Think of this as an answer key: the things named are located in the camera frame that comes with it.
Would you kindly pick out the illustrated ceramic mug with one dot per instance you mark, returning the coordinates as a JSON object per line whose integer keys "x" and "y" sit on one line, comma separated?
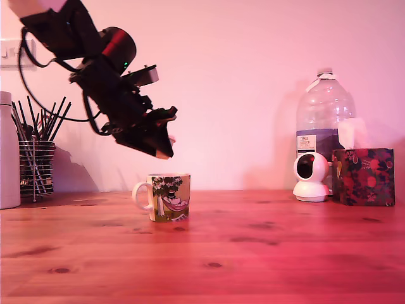
{"x": 171, "y": 198}

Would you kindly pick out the large clear water bottle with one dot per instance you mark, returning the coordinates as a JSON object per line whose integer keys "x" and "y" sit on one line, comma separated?
{"x": 326, "y": 107}

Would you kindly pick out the floral tissue box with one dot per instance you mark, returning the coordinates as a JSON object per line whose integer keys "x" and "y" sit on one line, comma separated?
{"x": 364, "y": 177}

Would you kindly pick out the white wall light switch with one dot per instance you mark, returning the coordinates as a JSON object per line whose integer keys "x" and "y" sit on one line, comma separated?
{"x": 9, "y": 60}

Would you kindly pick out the white bottle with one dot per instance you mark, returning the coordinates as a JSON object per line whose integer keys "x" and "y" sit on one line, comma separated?
{"x": 9, "y": 152}

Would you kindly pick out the white tissue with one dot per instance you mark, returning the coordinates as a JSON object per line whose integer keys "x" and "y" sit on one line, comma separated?
{"x": 351, "y": 133}

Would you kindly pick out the black drinking straw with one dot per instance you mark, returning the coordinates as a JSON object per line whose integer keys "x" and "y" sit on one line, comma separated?
{"x": 51, "y": 114}
{"x": 22, "y": 112}
{"x": 16, "y": 115}
{"x": 58, "y": 111}
{"x": 33, "y": 117}
{"x": 63, "y": 115}

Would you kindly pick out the small white round camera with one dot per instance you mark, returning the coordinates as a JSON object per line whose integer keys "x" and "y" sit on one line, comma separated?
{"x": 311, "y": 187}

